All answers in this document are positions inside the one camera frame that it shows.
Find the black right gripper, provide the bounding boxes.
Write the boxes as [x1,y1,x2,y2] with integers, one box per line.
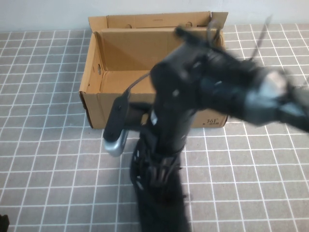
[144,96,198,188]

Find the black knit sneaker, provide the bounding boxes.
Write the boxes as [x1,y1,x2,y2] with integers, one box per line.
[129,137,191,232]

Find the brown cardboard shoe box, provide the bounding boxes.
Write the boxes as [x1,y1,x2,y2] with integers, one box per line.
[79,12,229,130]

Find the gray white-grid tablecloth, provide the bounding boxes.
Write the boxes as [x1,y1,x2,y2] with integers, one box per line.
[0,23,309,232]

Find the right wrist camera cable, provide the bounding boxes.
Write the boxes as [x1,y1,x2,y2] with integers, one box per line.
[124,72,153,97]

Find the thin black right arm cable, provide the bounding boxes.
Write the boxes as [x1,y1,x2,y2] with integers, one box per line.
[251,14,273,60]

